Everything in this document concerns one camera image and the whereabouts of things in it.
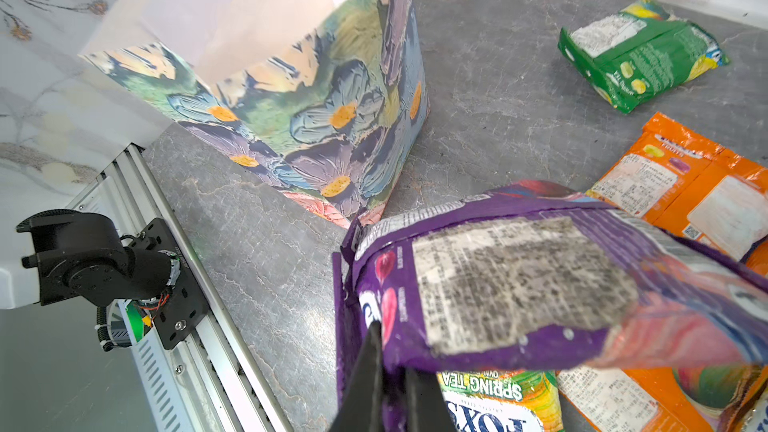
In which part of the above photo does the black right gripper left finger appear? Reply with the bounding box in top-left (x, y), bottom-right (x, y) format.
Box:
top-left (329, 321), bottom-right (384, 432)

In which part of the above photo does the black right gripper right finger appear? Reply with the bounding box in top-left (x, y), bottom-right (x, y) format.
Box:
top-left (405, 368), bottom-right (457, 432)

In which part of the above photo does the green Fox's candy bag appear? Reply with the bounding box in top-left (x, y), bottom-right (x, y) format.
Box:
top-left (437, 370), bottom-right (564, 432)

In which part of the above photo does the purple Fox's candy bag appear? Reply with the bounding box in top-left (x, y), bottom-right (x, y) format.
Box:
top-left (332, 181), bottom-right (767, 431)

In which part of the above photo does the floral white paper bag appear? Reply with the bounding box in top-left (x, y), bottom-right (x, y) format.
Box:
top-left (82, 0), bottom-right (430, 227)

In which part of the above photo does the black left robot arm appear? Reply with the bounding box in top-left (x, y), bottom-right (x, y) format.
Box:
top-left (16, 209), bottom-right (174, 307)

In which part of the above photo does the orange mango candy bag lower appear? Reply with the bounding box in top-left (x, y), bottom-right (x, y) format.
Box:
top-left (557, 365), bottom-right (767, 431)

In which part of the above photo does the orange mango candy bag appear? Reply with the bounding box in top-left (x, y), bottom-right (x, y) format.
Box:
top-left (557, 365), bottom-right (767, 431)
top-left (587, 113), bottom-right (767, 275)

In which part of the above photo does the orange mango candy bag upper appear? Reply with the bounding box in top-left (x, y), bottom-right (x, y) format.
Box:
top-left (587, 113), bottom-right (767, 275)

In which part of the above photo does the green snack packet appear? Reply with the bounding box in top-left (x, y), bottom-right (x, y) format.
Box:
top-left (558, 0), bottom-right (730, 114)

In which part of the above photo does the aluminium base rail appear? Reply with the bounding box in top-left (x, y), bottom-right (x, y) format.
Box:
top-left (70, 144), bottom-right (292, 431)

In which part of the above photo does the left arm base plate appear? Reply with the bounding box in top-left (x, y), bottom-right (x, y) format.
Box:
top-left (130, 218), bottom-right (210, 351)

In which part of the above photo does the white vented cable duct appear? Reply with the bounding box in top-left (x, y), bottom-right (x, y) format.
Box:
top-left (130, 331), bottom-right (206, 431)

